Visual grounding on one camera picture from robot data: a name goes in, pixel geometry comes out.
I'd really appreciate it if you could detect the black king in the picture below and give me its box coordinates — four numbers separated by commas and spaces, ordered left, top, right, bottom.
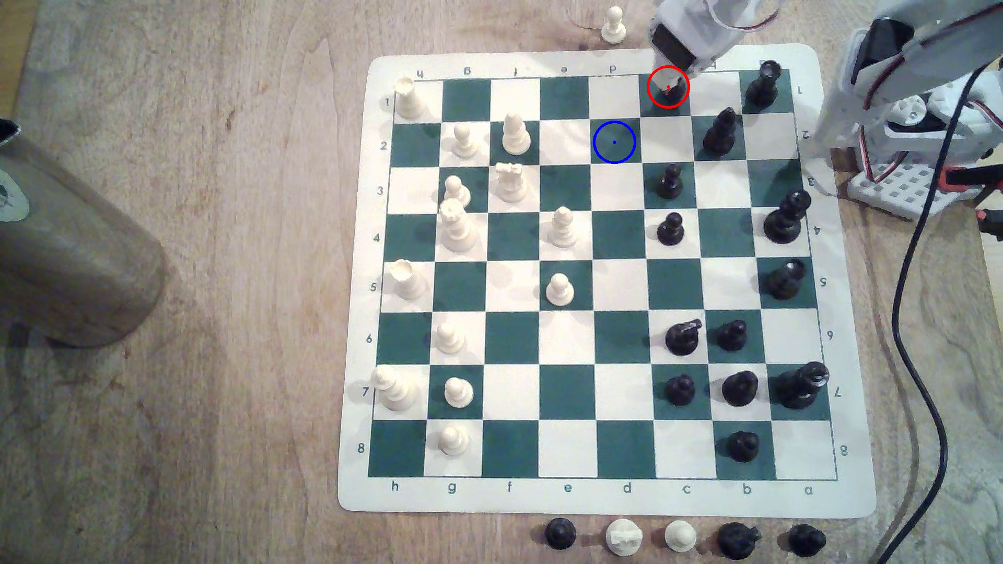
776, 361, 831, 410

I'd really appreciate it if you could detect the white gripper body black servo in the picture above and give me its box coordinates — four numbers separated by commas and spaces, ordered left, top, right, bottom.
649, 0, 785, 77

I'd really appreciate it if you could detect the white perforated base plate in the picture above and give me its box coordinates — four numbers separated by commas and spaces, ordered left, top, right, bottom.
846, 152, 1003, 222

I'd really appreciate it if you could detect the white pawn on e4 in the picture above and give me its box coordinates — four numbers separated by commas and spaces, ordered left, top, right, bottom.
547, 207, 579, 249

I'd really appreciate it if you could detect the black rook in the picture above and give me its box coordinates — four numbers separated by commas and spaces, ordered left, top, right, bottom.
745, 60, 783, 108

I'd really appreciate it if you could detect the white bishop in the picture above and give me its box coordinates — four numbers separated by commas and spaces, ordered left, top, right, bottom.
501, 113, 532, 156

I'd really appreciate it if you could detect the white queen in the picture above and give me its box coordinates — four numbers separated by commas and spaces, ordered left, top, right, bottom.
438, 198, 478, 253

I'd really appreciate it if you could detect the green and white chess mat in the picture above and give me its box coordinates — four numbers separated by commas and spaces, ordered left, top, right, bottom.
337, 43, 877, 520

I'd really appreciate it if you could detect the black queen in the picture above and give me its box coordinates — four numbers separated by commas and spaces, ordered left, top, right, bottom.
763, 189, 813, 244

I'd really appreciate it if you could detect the brown metallic cylinder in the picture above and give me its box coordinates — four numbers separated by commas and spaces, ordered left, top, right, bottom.
0, 117, 168, 349

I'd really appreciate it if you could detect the black knight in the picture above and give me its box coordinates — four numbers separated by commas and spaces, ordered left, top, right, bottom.
717, 522, 763, 560
664, 319, 704, 357

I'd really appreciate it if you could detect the black cable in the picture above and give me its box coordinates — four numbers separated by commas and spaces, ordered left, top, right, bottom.
893, 66, 949, 564

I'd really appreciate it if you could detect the white rook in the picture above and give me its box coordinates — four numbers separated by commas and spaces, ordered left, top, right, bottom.
391, 259, 428, 300
393, 76, 425, 121

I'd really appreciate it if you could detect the white king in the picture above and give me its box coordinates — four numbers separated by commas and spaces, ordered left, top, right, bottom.
370, 364, 418, 413

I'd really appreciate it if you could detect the white knight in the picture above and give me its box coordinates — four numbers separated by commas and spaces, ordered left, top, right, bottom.
495, 162, 527, 204
605, 518, 644, 557

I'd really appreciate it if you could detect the black bishop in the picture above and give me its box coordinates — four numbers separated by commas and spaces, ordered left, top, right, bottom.
703, 107, 738, 155
765, 259, 808, 301

